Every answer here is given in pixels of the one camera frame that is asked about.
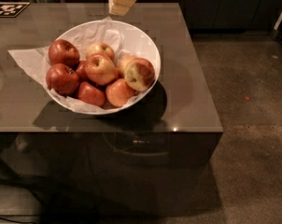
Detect yellow red apple with sticker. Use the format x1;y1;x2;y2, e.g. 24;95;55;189
124;58;155;91

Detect white bowl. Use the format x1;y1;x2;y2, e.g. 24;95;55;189
42;19;161;115

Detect pale apple at back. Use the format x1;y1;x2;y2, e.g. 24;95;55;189
85;42;115;60

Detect pale apple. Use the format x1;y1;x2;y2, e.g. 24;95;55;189
118;54;134;77
85;42;115;60

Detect pale apple behind right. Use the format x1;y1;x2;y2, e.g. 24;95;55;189
118;54;134;77

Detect red yellow apple centre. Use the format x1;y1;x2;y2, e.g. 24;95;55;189
85;53;119;86

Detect dark red apple top left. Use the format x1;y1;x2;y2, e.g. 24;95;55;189
48;39;80;68

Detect dark red apple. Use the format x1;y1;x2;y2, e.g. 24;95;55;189
46;63;79;96
48;39;80;68

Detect small red apple hidden middle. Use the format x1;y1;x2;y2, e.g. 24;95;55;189
76;60;89;82

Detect orange red apple front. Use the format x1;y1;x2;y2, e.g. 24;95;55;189
106;78;135;107

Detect red apple front left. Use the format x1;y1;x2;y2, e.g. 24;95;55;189
76;81;106;106

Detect dark cabinet in background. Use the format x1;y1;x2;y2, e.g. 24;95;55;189
60;0;282;34

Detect white tissue paper liner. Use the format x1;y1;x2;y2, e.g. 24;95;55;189
7;15;142;114

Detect black white fiducial marker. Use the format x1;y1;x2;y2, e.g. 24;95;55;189
0;2;30;18

